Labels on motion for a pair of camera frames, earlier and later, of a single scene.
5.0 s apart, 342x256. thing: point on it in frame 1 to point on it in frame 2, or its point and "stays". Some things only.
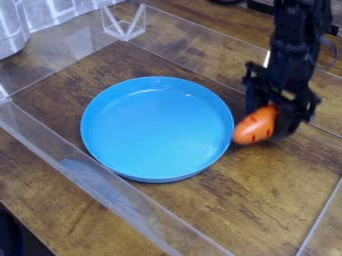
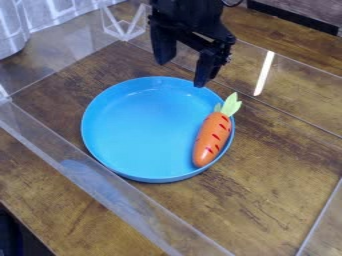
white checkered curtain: x=24 y=16 stays
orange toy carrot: x=257 y=125 to x=214 y=131
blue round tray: x=157 y=129 stays
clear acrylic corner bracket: x=120 y=28 stays
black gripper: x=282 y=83 to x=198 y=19
